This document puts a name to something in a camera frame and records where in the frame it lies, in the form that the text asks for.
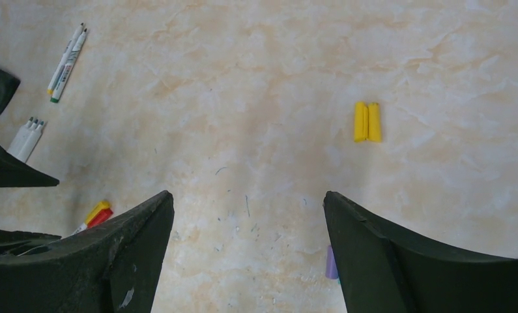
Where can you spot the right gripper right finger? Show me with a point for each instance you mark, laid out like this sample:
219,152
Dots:
385,267

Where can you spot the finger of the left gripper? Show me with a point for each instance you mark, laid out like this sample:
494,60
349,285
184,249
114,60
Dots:
18,242
16,174

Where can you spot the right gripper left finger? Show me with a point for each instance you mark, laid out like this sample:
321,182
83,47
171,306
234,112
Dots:
112,267

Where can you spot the teal cap white marker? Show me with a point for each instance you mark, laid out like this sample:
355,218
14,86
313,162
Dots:
30,143

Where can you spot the purple pen cap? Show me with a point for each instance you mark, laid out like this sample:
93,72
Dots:
331,271

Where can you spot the orange cap white marker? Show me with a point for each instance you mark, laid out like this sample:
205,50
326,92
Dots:
104,204

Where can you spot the green end white marker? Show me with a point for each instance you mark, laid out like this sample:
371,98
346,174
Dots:
69,65

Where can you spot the yellow pen cap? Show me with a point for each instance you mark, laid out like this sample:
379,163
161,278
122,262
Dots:
374,122
360,122

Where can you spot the light blue cap marker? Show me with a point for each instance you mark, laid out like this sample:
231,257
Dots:
20,137

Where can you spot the red cap white marker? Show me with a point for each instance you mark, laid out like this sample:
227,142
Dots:
101,217

